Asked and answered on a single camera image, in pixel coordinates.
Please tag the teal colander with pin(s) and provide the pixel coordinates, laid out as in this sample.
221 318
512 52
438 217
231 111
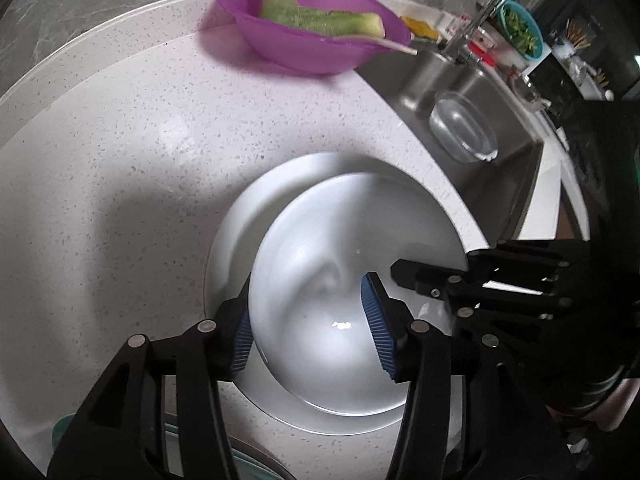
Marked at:
535 20

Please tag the person's right forearm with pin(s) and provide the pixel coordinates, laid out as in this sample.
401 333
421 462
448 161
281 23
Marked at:
607 392

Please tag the chopped green vegetables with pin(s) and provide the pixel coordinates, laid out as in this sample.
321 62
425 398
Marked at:
520 32

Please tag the patterned chopstick holder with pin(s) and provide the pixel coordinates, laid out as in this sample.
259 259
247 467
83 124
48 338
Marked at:
565 51

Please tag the large white bowl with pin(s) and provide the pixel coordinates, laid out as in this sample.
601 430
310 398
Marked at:
235 240

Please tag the stainless steel sink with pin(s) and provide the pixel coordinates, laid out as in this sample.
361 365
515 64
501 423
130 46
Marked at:
400 90

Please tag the white spoon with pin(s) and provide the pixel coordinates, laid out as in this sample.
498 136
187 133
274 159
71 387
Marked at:
395 49

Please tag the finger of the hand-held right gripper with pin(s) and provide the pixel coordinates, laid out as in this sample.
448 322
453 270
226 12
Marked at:
425 280
525 257

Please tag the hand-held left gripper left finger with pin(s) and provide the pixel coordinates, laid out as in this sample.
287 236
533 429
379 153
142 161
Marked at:
241 342

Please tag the yellow sponge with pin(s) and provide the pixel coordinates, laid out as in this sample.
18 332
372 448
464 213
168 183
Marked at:
422 30

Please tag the grey rim white plate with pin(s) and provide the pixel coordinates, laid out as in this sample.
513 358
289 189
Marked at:
260 460

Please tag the purple plastic bowl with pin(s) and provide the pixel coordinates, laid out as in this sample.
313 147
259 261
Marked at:
300 52

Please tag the person's right hand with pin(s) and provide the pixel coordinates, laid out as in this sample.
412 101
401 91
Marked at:
570 435

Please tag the bundle of wooden chopsticks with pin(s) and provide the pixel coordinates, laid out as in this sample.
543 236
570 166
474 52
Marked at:
580 35

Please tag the clear glass bowl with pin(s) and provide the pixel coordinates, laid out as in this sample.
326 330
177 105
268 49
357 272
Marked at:
462 125

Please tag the small white bowl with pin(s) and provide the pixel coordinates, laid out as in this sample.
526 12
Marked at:
325 240

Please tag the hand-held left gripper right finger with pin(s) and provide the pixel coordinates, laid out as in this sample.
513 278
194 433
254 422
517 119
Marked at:
378 330

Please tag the long peeled green gourd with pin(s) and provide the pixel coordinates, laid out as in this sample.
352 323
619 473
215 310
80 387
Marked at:
340 22

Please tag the chrome faucet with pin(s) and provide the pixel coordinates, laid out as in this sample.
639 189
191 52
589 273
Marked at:
472 25

